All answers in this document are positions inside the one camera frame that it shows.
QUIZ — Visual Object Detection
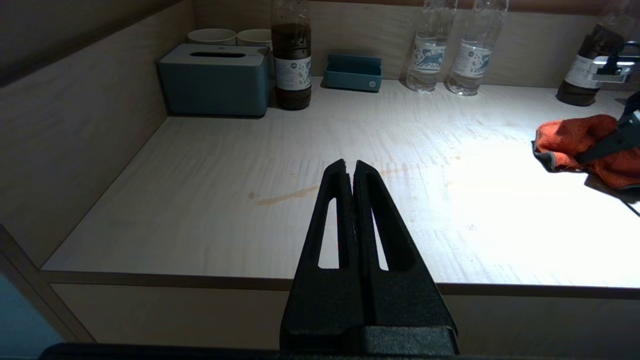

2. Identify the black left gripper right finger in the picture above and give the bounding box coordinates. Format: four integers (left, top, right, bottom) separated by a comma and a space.
352, 160, 458, 351

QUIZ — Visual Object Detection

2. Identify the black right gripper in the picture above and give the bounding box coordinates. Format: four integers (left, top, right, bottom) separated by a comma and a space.
575, 90, 640, 165

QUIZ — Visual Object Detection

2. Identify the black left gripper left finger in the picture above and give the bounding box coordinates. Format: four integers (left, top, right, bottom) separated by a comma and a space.
280, 160, 362, 351

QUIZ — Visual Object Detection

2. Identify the orange microfibre cloth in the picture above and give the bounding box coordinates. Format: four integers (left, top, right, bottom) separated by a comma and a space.
531, 114, 640, 191

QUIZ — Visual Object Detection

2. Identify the dark drink bottle white label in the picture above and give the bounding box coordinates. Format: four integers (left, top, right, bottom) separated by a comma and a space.
556, 0, 640, 107

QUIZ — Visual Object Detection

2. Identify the clear water bottle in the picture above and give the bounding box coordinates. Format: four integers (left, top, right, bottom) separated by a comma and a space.
405, 0, 457, 93
447, 0, 510, 96

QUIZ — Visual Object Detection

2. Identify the small blue tray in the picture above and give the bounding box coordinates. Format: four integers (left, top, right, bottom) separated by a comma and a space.
323, 54, 384, 93

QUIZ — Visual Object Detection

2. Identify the dark drink bottle patterned label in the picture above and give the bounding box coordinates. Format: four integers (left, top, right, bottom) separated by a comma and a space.
270, 0, 312, 111

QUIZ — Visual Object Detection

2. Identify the white cup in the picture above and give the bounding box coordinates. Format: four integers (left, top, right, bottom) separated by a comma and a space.
236, 29, 273, 49
188, 28, 237, 46

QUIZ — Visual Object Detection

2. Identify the light wood desk surround panel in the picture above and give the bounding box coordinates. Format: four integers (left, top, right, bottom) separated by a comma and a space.
0, 0, 640, 271

